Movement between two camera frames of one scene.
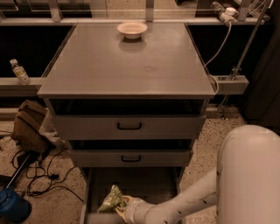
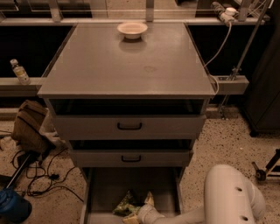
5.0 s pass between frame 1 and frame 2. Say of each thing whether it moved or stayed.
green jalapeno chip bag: moved
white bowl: stayed
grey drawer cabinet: stayed
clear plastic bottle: stayed
